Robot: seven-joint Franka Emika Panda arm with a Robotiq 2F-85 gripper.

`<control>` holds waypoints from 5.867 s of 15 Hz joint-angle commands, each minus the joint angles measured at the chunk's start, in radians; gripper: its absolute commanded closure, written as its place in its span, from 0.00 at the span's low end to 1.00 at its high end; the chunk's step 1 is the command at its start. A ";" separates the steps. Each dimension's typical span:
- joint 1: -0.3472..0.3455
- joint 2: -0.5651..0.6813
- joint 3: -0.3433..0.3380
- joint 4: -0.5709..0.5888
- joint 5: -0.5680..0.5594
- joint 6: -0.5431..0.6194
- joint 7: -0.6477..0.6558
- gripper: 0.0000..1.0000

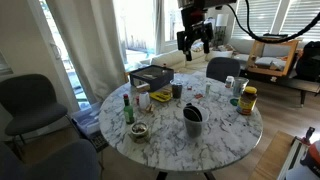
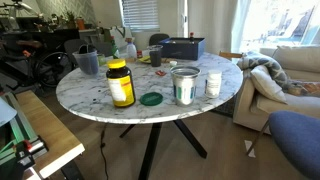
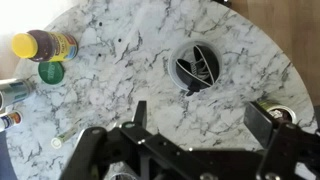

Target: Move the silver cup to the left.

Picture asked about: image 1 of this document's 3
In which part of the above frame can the clear cup dark liquid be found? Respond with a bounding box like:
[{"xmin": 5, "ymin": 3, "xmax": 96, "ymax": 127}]
[{"xmin": 170, "ymin": 79, "xmax": 183, "ymax": 99}]

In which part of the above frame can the beige curtain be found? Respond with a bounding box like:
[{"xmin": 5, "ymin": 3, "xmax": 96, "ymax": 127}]
[{"xmin": 46, "ymin": 0, "xmax": 125, "ymax": 103}]

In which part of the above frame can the black cable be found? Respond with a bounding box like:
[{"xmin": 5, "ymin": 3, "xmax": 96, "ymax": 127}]
[{"xmin": 226, "ymin": 0, "xmax": 320, "ymax": 45}]

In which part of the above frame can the green round lid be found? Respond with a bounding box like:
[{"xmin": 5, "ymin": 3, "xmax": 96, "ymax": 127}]
[{"xmin": 230, "ymin": 98, "xmax": 239, "ymax": 106}]

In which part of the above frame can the yellow plate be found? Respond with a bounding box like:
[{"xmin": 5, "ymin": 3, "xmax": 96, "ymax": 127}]
[{"xmin": 150, "ymin": 92, "xmax": 171, "ymax": 102}]

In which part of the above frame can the green glass bottle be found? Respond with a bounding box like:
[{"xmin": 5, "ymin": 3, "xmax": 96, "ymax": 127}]
[{"xmin": 123, "ymin": 94, "xmax": 134, "ymax": 124}]

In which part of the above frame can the blue chair behind table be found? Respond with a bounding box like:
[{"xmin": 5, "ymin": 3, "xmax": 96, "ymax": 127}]
[{"xmin": 206, "ymin": 57, "xmax": 240, "ymax": 82}]

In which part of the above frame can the small red packet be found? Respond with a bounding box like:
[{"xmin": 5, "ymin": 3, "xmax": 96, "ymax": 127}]
[{"xmin": 194, "ymin": 94, "xmax": 203, "ymax": 99}]

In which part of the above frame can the amber vitamin bottle yellow lid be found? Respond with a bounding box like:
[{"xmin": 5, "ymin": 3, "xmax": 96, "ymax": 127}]
[{"xmin": 237, "ymin": 86, "xmax": 257, "ymax": 115}]

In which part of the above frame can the white pill bottle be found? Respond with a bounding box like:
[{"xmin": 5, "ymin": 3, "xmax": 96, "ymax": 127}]
[{"xmin": 225, "ymin": 76, "xmax": 234, "ymax": 88}]

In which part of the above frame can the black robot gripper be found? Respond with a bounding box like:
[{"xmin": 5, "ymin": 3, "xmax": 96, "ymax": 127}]
[{"xmin": 177, "ymin": 7, "xmax": 213, "ymax": 61}]

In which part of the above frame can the blue chair foreground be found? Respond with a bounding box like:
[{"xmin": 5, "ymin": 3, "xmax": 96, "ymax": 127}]
[{"xmin": 0, "ymin": 139, "xmax": 99, "ymax": 180}]

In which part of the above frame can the white small jar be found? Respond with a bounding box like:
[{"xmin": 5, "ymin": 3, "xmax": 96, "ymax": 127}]
[{"xmin": 139, "ymin": 92, "xmax": 150, "ymax": 109}]

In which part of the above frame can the black backpack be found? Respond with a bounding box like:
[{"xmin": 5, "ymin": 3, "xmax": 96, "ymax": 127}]
[{"xmin": 296, "ymin": 41, "xmax": 320, "ymax": 82}]

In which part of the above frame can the clear plastic storage bin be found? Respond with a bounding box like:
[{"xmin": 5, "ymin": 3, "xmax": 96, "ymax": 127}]
[{"xmin": 71, "ymin": 102, "xmax": 102, "ymax": 137}]

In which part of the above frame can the cream sofa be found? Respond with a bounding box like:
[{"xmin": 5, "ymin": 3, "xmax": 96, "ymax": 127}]
[{"xmin": 150, "ymin": 50, "xmax": 208, "ymax": 72}]

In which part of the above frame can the grey chair left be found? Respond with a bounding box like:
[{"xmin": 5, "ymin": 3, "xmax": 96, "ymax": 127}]
[{"xmin": 0, "ymin": 74, "xmax": 70, "ymax": 149}]

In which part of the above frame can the clear measuring cup black scoop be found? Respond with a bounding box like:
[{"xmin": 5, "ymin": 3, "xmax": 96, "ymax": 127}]
[{"xmin": 183, "ymin": 103, "xmax": 209, "ymax": 138}]

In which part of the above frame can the wooden frame shelf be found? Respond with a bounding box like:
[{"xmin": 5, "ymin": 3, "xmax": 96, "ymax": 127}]
[{"xmin": 246, "ymin": 40, "xmax": 299, "ymax": 77}]

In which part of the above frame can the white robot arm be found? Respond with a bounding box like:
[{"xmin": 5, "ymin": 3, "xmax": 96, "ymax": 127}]
[{"xmin": 177, "ymin": 0, "xmax": 237, "ymax": 61}]

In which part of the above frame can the navy blue open box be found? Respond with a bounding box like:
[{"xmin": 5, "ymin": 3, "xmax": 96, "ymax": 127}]
[{"xmin": 129, "ymin": 65, "xmax": 174, "ymax": 92}]

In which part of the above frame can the small glass vial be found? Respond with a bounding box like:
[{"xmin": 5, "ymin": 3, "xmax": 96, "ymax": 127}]
[{"xmin": 205, "ymin": 83, "xmax": 211, "ymax": 95}]

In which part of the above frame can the round tin with snacks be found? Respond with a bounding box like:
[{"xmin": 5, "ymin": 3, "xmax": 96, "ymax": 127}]
[{"xmin": 130, "ymin": 122, "xmax": 149, "ymax": 143}]

